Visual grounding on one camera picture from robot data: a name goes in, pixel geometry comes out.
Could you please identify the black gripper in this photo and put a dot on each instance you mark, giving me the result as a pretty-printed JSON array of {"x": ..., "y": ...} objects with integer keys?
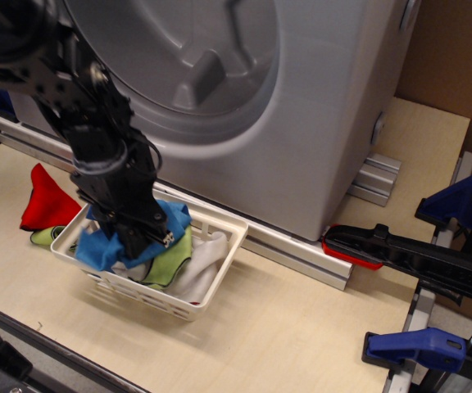
[{"x": 121, "y": 195}]

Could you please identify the dark blue cloth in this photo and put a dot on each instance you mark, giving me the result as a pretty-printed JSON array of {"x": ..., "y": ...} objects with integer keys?
[{"x": 101, "y": 252}]

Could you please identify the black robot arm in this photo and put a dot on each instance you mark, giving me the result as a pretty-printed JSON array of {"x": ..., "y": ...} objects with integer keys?
[{"x": 44, "y": 56}]

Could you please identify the grey toy laundry machine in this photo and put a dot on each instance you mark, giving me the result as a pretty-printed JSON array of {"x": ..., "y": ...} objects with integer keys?
[{"x": 267, "y": 108}]

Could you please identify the green cloth black trim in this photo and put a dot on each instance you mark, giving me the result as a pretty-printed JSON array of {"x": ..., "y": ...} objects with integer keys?
[{"x": 166, "y": 265}]

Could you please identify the white cloth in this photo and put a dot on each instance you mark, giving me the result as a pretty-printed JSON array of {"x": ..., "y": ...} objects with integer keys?
[{"x": 195, "y": 277}]

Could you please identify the white plastic basket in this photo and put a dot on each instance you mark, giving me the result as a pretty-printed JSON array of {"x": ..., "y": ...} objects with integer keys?
[{"x": 203, "y": 224}]

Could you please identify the small green cloth on table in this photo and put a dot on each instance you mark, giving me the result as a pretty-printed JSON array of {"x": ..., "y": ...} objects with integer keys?
[{"x": 46, "y": 237}]

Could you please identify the red cloth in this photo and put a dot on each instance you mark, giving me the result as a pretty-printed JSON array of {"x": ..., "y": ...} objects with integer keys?
[{"x": 48, "y": 206}]

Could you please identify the short aluminium extrusion block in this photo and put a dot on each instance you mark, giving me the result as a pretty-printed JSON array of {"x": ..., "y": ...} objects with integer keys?
[{"x": 376, "y": 179}]

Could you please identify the blue clamp lower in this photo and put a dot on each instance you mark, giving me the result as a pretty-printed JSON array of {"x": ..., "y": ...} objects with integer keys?
[{"x": 431, "y": 347}]

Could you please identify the blue Irwin clamp upper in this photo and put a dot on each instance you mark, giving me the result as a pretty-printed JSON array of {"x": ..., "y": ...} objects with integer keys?
[{"x": 453, "y": 202}]

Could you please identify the cardboard box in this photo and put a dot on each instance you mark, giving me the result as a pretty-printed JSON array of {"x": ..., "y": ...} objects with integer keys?
[{"x": 437, "y": 71}]

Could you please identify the aluminium extrusion rail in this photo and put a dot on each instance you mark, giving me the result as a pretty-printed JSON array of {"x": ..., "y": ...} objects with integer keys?
[{"x": 302, "y": 256}]

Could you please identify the metal table frame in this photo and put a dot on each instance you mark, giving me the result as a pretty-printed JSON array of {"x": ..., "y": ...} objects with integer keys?
[{"x": 32, "y": 362}]

